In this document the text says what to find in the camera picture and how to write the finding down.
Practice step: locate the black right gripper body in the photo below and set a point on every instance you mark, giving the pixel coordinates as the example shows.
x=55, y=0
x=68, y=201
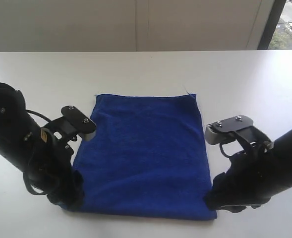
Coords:
x=244, y=177

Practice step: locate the dark window frame post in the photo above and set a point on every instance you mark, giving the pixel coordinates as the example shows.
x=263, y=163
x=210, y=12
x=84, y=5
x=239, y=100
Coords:
x=272, y=21

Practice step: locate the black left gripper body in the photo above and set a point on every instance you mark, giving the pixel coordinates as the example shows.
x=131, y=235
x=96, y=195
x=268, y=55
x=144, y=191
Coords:
x=34, y=151

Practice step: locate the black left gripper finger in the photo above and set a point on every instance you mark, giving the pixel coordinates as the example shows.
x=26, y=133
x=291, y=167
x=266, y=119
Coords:
x=72, y=194

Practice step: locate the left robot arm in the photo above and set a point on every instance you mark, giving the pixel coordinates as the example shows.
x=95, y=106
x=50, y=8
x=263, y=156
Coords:
x=12, y=106

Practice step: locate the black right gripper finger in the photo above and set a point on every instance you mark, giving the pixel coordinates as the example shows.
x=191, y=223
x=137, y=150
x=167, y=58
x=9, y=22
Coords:
x=218, y=197
x=240, y=208

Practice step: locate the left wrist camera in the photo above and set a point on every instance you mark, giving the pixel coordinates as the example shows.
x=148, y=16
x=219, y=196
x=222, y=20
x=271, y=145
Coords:
x=71, y=124

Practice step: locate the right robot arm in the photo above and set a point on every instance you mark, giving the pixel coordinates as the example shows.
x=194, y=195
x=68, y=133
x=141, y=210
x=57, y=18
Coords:
x=277, y=163

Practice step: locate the blue towel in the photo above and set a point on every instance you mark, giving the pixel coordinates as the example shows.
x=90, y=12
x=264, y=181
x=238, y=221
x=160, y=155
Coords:
x=147, y=159

